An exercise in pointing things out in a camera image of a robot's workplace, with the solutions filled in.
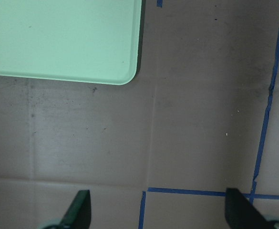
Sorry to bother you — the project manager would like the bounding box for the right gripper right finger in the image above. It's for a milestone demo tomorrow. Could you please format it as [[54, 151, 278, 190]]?
[[225, 188, 279, 229]]

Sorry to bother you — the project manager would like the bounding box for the light green plastic tray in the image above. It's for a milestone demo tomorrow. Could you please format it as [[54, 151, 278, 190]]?
[[0, 0, 144, 85]]

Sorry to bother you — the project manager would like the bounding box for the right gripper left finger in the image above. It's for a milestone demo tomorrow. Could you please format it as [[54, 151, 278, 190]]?
[[59, 190, 92, 229]]

